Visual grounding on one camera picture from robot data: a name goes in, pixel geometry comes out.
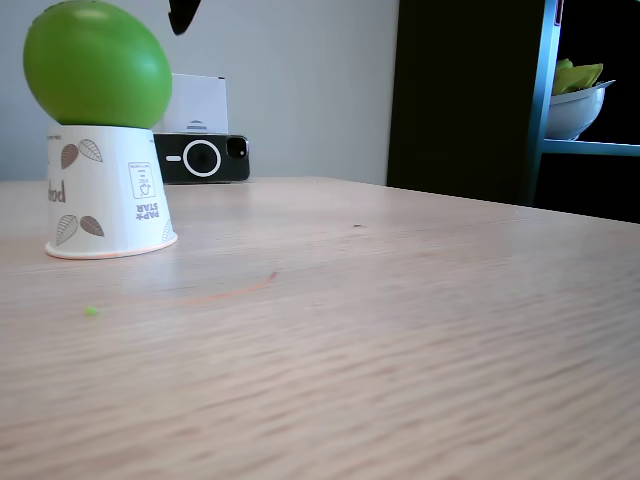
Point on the green round fruit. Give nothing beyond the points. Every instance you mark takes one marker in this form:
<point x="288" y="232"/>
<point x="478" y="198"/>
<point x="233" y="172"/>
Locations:
<point x="97" y="65"/>

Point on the white cardboard box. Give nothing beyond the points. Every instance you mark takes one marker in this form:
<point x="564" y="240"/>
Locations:
<point x="200" y="100"/>

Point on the white leaf-print paper cup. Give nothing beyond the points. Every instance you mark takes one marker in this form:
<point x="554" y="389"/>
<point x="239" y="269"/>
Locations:
<point x="105" y="205"/>

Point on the green items in bowl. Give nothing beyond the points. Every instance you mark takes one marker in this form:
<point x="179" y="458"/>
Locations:
<point x="575" y="77"/>

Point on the small green crumb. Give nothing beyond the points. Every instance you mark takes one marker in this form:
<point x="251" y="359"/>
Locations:
<point x="91" y="311"/>

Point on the blue shelf frame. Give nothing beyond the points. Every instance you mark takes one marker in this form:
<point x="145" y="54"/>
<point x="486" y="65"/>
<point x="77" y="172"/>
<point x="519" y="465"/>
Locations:
<point x="545" y="75"/>

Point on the dark cabinet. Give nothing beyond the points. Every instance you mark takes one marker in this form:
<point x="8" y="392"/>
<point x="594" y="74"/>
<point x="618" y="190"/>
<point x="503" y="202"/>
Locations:
<point x="460" y="100"/>

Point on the white bowl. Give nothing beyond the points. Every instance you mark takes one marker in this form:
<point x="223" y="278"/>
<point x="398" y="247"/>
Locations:
<point x="572" y="115"/>

